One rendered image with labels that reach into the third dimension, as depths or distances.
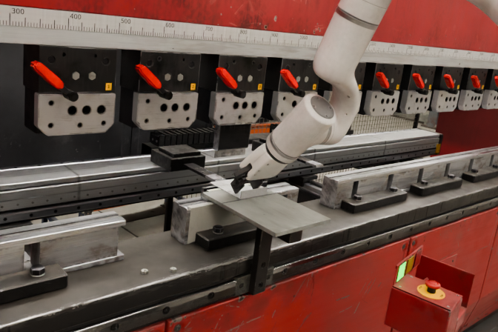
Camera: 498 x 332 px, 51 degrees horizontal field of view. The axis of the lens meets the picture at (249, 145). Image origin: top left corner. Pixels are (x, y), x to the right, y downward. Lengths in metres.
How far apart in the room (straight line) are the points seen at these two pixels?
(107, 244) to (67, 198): 0.26
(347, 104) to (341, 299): 0.72
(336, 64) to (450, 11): 0.94
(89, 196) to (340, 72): 0.74
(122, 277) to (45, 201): 0.34
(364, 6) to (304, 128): 0.27
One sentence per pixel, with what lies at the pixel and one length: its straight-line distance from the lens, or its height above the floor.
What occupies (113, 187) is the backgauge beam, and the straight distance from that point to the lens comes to 1.45.
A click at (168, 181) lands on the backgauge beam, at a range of 1.54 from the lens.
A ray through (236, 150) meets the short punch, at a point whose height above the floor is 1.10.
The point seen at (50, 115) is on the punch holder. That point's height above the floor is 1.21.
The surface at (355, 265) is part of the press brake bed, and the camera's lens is 1.65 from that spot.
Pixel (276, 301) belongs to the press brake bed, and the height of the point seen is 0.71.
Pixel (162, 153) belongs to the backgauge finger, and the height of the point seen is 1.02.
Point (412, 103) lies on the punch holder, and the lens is 1.84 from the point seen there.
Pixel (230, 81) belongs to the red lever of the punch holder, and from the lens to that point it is 1.17.
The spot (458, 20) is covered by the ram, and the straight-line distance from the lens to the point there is 2.00.
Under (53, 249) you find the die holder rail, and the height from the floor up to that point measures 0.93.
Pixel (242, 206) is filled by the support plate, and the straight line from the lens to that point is 1.22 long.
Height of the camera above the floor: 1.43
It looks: 14 degrees down
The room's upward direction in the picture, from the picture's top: 7 degrees clockwise
